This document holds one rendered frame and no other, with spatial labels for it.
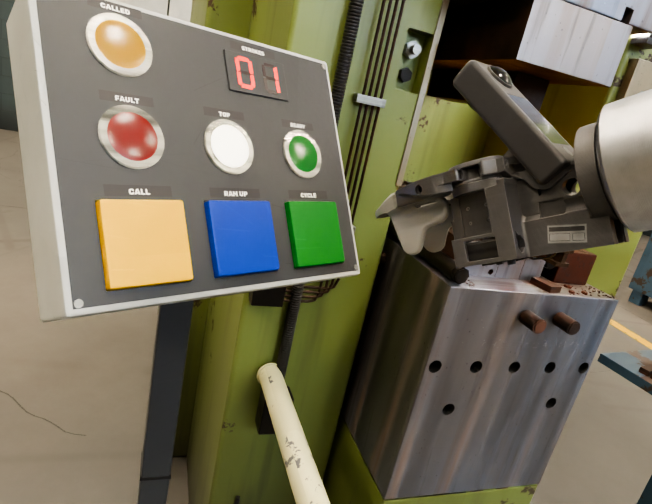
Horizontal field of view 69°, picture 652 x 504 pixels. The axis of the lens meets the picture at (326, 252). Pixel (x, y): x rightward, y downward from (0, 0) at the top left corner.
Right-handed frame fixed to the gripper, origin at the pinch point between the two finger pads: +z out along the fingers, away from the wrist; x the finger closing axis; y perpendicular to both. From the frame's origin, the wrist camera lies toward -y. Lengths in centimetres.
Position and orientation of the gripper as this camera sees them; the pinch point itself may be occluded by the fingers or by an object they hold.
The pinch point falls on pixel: (386, 205)
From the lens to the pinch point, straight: 48.2
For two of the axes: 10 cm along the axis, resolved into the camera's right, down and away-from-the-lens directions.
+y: 1.5, 9.9, -0.6
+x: 7.2, -0.7, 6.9
